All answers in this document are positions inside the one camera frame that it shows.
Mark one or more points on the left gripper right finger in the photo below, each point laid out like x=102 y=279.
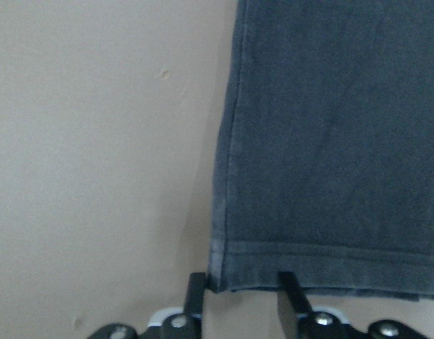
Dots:
x=325 y=323

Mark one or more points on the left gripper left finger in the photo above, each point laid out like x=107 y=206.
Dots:
x=171 y=322

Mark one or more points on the black printed t-shirt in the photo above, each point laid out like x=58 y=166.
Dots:
x=325 y=155

